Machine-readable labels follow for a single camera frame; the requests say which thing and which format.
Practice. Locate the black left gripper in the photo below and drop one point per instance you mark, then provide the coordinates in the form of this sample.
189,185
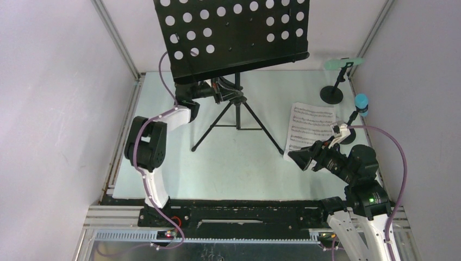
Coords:
222,91

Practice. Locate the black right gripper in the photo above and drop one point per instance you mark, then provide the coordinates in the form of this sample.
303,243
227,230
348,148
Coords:
303,156

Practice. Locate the sheet music page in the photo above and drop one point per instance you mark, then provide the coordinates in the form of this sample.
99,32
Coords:
307,124

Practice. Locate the black music stand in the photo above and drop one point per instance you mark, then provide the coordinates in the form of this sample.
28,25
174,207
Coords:
210,39

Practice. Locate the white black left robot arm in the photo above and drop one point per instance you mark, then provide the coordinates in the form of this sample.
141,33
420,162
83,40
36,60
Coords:
146,143

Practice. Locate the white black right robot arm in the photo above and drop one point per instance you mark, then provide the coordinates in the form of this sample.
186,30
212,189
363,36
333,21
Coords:
363,223

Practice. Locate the black near microphone stand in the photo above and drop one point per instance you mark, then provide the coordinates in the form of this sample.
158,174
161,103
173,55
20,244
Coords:
352,136

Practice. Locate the black microphone stand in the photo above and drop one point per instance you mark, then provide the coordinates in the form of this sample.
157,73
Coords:
332,94
352,136

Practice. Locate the black far microphone stand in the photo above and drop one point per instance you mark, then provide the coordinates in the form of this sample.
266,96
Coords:
332,94

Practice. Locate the blue toy microphone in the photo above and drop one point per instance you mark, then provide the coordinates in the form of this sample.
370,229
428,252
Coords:
361,102

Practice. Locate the green toy microphone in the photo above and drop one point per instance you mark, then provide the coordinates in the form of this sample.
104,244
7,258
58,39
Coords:
335,64

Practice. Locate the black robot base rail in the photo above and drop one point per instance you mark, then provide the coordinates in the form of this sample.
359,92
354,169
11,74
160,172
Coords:
243,220

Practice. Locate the aluminium table frame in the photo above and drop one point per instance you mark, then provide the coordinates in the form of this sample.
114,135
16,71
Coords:
206,40

